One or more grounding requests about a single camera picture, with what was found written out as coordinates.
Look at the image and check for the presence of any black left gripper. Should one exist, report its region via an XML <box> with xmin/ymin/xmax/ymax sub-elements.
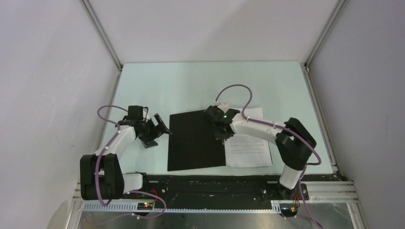
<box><xmin>138</xmin><ymin>114</ymin><xmax>171</xmax><ymax>148</ymax></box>

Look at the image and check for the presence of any printed paper sheet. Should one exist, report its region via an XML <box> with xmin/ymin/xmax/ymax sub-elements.
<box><xmin>223</xmin><ymin>107</ymin><xmax>273</xmax><ymax>168</ymax></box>

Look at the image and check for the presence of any red and black file folder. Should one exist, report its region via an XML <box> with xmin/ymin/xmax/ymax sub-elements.
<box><xmin>167</xmin><ymin>110</ymin><xmax>225</xmax><ymax>171</ymax></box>

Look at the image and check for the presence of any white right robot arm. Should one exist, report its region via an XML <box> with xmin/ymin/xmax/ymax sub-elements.
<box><xmin>204</xmin><ymin>104</ymin><xmax>321</xmax><ymax>199</ymax></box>

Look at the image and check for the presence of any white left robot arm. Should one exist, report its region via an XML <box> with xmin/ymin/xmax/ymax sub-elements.
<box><xmin>79</xmin><ymin>105</ymin><xmax>171</xmax><ymax>206</ymax></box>

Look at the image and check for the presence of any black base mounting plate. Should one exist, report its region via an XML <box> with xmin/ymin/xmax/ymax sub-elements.
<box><xmin>123</xmin><ymin>175</ymin><xmax>302</xmax><ymax>200</ymax></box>

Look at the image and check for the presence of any left controller board with LEDs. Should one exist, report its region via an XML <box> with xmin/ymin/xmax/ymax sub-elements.
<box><xmin>137</xmin><ymin>202</ymin><xmax>154</xmax><ymax>211</ymax></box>

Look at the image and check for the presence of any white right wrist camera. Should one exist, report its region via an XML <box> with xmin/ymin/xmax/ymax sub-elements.
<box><xmin>216</xmin><ymin>103</ymin><xmax>230</xmax><ymax>113</ymax></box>

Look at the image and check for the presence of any right controller board with wires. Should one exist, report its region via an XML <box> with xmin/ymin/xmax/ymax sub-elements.
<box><xmin>280</xmin><ymin>207</ymin><xmax>298</xmax><ymax>219</ymax></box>

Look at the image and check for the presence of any aluminium front frame rail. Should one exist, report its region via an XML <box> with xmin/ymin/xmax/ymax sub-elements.
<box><xmin>80</xmin><ymin>181</ymin><xmax>360</xmax><ymax>213</ymax></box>

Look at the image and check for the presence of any left aluminium corner post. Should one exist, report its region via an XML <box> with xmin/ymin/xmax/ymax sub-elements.
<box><xmin>80</xmin><ymin>0</ymin><xmax>123</xmax><ymax>72</ymax></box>

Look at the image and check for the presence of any aluminium corner post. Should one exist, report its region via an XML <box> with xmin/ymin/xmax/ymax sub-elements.
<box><xmin>304</xmin><ymin>0</ymin><xmax>349</xmax><ymax>73</ymax></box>
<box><xmin>80</xmin><ymin>0</ymin><xmax>123</xmax><ymax>72</ymax></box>

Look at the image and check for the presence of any right aluminium corner post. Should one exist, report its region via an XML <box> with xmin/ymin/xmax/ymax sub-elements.
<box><xmin>304</xmin><ymin>0</ymin><xmax>349</xmax><ymax>73</ymax></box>

